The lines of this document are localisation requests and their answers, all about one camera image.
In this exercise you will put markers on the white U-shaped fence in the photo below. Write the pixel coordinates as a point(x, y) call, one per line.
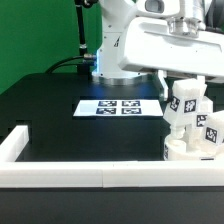
point(15, 174)

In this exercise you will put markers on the white round stool seat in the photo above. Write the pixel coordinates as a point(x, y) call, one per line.
point(177, 149)

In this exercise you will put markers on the white marker sheet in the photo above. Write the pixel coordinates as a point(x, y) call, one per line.
point(107, 108)

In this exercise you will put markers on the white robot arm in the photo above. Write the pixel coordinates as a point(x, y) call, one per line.
point(108, 71)

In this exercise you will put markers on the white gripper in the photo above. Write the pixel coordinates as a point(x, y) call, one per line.
point(182, 36)

